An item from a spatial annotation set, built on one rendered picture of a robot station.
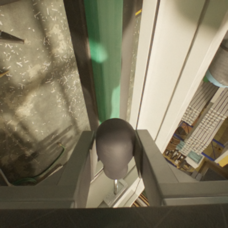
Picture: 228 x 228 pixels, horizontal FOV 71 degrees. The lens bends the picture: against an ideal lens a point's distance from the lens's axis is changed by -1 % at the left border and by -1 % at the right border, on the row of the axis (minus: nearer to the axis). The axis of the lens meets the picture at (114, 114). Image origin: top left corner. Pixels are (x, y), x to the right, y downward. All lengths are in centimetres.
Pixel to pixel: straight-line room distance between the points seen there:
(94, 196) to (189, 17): 29
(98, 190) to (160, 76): 22
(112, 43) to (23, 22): 93
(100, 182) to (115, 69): 21
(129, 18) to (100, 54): 6
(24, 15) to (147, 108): 91
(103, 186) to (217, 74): 78
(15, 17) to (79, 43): 90
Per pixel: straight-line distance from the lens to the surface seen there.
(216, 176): 46
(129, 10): 19
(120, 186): 32
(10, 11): 105
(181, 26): 20
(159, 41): 21
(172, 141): 640
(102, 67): 17
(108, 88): 19
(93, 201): 32
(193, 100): 452
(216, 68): 94
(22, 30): 109
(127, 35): 20
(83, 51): 17
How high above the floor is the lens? 97
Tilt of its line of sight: 26 degrees down
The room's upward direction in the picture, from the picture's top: 126 degrees clockwise
